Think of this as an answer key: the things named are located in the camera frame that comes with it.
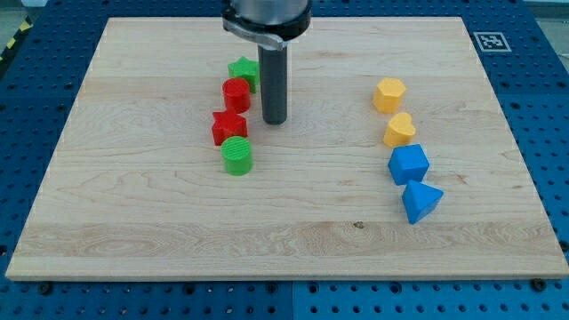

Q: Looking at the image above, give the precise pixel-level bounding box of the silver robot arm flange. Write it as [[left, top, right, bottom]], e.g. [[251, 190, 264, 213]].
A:
[[221, 0, 312, 51]]

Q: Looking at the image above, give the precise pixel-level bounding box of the red star block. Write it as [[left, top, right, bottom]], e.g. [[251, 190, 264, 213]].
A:
[[212, 110, 248, 146]]

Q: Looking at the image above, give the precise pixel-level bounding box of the green star block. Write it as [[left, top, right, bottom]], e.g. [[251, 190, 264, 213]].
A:
[[228, 56, 260, 93]]

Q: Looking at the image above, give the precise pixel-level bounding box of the green cylinder block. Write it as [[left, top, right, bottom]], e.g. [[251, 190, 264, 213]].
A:
[[220, 136, 253, 176]]

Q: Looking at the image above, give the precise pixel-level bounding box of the red cylinder block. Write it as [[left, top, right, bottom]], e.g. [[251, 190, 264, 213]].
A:
[[221, 77, 251, 114]]

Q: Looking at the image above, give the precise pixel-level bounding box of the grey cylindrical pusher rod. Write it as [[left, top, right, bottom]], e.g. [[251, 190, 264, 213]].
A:
[[258, 46, 287, 125]]

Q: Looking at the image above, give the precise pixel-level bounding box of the light wooden board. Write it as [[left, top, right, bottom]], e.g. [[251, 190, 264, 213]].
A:
[[6, 17, 568, 282]]

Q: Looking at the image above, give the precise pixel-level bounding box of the yellow hexagon block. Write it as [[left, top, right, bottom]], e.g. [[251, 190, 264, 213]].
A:
[[373, 77, 406, 114]]

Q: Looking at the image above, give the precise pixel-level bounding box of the yellow heart block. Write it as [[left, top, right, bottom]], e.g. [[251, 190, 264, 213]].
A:
[[383, 112, 416, 148]]

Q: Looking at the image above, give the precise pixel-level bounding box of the blue cube block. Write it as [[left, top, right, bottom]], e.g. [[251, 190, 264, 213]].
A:
[[388, 144, 430, 185]]

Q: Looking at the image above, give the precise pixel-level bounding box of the blue triangular prism block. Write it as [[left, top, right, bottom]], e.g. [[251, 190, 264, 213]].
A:
[[402, 180, 444, 224]]

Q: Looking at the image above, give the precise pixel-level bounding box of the white fiducial marker tag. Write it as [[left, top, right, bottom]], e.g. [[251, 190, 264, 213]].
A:
[[473, 31, 511, 52]]

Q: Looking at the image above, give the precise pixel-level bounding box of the yellow black hazard tape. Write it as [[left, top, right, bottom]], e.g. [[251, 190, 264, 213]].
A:
[[1, 17, 33, 63]]

